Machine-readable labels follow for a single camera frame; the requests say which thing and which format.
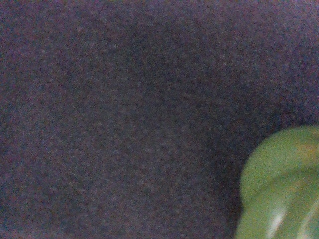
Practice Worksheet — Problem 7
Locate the green toy capsicum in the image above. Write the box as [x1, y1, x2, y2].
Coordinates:
[235, 126, 319, 239]

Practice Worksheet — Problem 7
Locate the black tablecloth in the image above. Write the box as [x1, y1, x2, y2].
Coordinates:
[0, 0, 319, 239]

